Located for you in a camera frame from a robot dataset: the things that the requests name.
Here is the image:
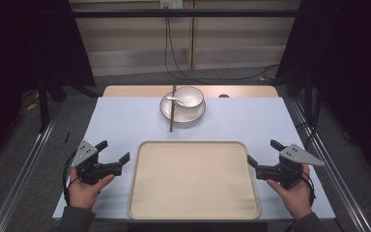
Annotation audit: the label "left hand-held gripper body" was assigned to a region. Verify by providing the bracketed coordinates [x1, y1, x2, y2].
[71, 140, 124, 186]

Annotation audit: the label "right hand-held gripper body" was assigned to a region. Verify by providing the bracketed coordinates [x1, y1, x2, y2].
[255, 143, 326, 190]

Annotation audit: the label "black metal stand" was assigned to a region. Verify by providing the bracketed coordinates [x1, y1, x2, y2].
[38, 72, 51, 133]

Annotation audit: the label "black horizontal frame bar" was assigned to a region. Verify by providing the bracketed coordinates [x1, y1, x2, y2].
[71, 8, 301, 19]

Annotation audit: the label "yellow floor tape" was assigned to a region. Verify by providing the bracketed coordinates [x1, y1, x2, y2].
[24, 101, 41, 112]

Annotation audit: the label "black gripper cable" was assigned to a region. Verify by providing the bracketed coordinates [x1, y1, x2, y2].
[61, 151, 80, 207]
[301, 170, 317, 207]

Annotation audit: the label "metal floor rail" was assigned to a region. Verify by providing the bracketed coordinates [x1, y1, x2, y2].
[290, 99, 371, 232]
[0, 99, 66, 232]

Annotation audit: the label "dark curtain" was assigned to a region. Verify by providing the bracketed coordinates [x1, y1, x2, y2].
[274, 0, 371, 187]
[0, 0, 97, 172]

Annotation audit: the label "beige rectangular tray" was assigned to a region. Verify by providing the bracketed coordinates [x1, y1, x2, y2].
[127, 140, 262, 221]

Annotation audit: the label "white bowl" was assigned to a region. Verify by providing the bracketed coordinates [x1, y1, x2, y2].
[172, 86, 206, 111]

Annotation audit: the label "person's right hand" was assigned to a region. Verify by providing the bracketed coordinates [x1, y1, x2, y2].
[266, 163, 314, 221]

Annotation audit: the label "black wall cable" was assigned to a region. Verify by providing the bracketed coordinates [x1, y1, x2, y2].
[163, 7, 282, 82]

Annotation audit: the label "white wall socket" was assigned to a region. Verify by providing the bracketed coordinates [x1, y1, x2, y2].
[159, 0, 185, 10]

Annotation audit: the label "brown wooden chopsticks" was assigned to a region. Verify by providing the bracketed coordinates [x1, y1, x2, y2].
[169, 84, 178, 133]

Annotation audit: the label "white round plate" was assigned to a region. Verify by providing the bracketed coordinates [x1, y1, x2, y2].
[159, 91, 207, 125]

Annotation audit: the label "light blue table cover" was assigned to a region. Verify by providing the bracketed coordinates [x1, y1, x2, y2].
[51, 96, 337, 222]

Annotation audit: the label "person's left hand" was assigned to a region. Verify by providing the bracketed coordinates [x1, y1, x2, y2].
[68, 167, 116, 211]

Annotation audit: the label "white ceramic spoon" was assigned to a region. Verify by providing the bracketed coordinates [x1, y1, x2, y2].
[166, 96, 187, 107]

